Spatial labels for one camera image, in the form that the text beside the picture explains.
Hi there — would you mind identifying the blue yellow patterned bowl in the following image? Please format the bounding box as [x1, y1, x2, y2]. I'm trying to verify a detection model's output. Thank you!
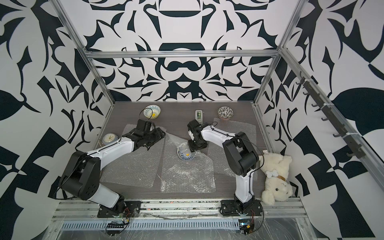
[177, 143, 196, 161]

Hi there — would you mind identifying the bubble wrap sheet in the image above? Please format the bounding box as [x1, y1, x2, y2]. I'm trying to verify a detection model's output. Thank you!
[206, 118, 258, 180]
[101, 139, 165, 188]
[161, 134, 216, 194]

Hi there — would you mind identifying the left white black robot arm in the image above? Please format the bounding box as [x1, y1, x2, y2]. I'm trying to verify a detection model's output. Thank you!
[58, 128, 166, 214]

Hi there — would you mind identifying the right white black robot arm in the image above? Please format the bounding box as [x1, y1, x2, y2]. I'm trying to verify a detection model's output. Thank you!
[187, 120, 259, 206]

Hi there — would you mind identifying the yellow centre patterned bowl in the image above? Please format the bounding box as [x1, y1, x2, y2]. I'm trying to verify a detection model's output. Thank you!
[143, 105, 161, 120]

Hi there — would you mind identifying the black white speckled bowl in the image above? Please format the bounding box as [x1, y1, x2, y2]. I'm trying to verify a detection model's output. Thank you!
[217, 106, 234, 120]

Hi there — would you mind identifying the white teddy bear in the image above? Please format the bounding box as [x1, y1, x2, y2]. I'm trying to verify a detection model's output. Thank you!
[260, 153, 293, 206]

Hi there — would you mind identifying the left electronics board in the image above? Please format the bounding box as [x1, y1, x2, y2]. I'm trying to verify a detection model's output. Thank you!
[105, 221, 130, 236]

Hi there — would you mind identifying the electronics board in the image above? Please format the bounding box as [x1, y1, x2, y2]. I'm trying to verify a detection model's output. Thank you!
[238, 219, 255, 235]
[105, 221, 130, 236]

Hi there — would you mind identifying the right electronics board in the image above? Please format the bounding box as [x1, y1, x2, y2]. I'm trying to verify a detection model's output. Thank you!
[238, 219, 255, 235]

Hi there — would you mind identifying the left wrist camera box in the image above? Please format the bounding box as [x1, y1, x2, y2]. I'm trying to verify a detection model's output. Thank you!
[136, 119, 155, 133]

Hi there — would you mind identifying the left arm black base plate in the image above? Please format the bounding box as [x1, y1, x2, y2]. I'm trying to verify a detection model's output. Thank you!
[97, 201, 142, 218]

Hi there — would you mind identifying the aluminium frame rail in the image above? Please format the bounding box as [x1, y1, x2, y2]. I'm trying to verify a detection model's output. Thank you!
[85, 50, 278, 59]

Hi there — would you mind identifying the white slotted cable duct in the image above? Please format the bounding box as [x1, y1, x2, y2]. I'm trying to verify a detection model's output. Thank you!
[61, 219, 240, 231]

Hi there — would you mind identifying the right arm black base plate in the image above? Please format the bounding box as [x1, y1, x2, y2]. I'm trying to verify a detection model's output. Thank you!
[219, 199, 263, 217]

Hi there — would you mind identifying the grey wall hook rail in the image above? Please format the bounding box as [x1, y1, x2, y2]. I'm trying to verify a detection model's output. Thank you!
[297, 72, 367, 159]

